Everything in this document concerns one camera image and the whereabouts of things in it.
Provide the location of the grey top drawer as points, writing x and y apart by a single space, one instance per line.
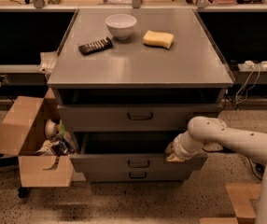
132 118

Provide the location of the open cardboard box left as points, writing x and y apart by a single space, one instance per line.
22 133

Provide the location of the dark snack bar wrapper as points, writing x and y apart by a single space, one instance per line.
96 46

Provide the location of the white bowl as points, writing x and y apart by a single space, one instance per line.
121 26

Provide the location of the grey drawer cabinet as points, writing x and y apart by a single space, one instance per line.
191 71

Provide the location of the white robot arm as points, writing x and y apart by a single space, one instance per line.
203 131

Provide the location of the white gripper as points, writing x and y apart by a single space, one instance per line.
179 148

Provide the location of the yellow sponge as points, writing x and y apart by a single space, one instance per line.
158 39

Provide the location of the white cup in box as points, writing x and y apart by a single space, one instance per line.
50 129

